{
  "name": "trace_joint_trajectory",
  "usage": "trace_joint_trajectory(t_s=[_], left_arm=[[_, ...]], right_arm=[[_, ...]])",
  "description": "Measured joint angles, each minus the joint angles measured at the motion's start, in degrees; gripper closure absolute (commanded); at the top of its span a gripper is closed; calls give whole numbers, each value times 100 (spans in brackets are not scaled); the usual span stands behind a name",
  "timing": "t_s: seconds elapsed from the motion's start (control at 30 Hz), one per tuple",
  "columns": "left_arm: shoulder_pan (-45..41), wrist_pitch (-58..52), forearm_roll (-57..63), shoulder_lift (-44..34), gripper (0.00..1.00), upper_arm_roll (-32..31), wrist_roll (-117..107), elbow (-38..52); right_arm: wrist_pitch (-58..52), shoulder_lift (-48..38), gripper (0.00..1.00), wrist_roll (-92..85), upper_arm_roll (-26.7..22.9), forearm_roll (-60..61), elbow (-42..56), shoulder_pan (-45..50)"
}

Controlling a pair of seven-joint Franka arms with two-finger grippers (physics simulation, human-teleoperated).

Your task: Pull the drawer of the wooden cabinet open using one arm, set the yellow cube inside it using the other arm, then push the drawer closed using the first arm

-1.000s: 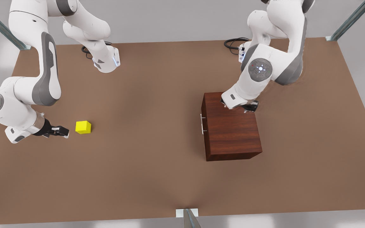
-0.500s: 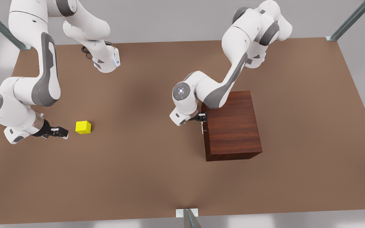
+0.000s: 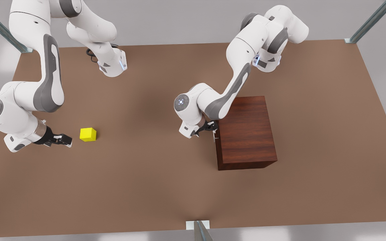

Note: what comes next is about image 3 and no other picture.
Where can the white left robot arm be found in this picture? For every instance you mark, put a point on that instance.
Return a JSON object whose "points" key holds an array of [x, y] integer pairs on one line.
{"points": [[238, 80]]}

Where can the yellow cube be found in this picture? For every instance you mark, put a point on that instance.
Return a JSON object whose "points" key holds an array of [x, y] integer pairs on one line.
{"points": [[87, 134]]}

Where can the silver frame post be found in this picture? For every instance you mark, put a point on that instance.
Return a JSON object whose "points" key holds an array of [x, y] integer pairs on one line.
{"points": [[370, 21], [200, 231], [2, 28]]}

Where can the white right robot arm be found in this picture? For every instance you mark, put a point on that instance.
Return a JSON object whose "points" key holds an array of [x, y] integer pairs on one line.
{"points": [[50, 87]]}

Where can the dark wooden cabinet box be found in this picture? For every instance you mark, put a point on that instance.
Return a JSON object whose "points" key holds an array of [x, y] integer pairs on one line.
{"points": [[246, 134]]}

